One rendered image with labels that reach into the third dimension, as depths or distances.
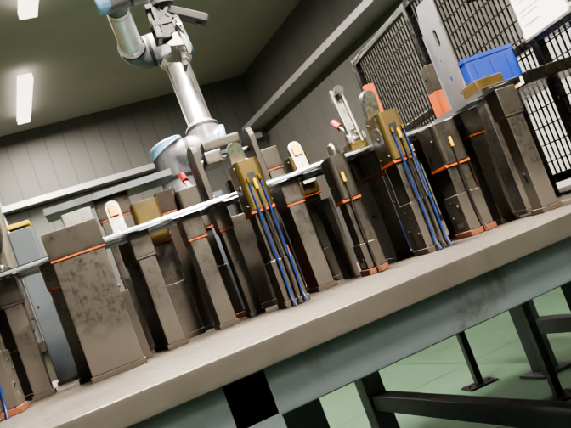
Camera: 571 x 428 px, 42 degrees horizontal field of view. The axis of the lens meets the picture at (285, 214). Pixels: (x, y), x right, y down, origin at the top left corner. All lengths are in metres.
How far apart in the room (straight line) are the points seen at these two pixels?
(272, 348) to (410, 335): 0.26
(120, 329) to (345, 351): 0.60
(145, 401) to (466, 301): 0.57
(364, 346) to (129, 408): 0.38
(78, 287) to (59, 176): 6.71
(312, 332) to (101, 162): 7.35
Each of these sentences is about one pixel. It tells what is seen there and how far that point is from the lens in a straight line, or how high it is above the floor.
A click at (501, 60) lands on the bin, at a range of 2.23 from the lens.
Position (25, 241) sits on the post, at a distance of 2.15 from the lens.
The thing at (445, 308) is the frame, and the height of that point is 0.63.
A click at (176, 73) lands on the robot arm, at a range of 2.64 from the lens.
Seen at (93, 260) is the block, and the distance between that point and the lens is 1.63.
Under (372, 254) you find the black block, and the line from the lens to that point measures 1.71.
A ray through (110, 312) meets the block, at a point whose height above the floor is 0.83.
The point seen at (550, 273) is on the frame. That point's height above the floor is 0.61.
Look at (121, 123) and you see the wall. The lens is 8.55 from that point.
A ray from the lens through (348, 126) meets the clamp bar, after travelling 2.14.
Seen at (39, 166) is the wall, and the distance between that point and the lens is 8.33.
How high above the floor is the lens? 0.79
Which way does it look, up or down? 4 degrees up
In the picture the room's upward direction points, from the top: 21 degrees counter-clockwise
